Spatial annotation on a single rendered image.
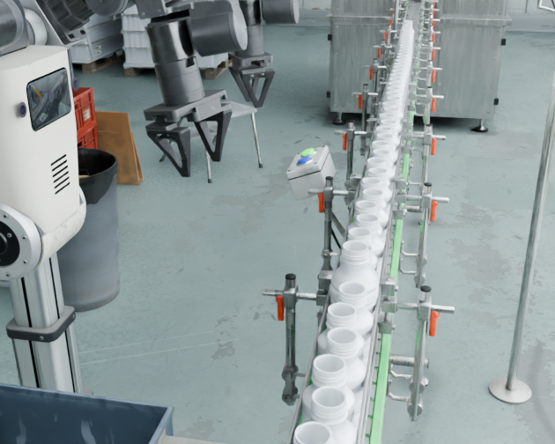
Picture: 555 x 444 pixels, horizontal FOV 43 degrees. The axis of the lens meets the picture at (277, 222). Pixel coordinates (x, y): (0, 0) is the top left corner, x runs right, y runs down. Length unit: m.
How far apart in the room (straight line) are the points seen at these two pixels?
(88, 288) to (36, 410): 2.03
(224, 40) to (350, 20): 4.79
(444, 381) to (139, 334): 1.26
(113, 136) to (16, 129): 3.33
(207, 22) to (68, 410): 0.63
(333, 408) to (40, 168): 0.74
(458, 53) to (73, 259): 3.61
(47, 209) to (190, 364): 1.62
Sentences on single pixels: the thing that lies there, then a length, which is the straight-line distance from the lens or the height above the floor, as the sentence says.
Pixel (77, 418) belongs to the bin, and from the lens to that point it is 1.18.
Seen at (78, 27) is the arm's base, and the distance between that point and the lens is 1.53.
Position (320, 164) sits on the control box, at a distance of 1.56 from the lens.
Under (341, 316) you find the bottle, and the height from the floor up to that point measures 1.16.
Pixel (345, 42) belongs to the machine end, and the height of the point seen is 0.68.
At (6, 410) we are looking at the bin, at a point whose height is 0.90.
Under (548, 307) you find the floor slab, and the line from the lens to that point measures 3.39.
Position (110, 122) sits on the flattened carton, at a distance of 4.52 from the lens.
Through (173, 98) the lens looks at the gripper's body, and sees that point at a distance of 0.95.
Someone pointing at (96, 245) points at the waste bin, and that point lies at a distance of 3.13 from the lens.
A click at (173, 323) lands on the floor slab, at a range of 3.10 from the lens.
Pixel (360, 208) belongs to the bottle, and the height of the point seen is 1.16.
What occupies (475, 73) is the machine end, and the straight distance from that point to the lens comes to 5.77.
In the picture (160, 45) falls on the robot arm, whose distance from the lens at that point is 0.94.
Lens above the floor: 1.63
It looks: 24 degrees down
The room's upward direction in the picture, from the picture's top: straight up
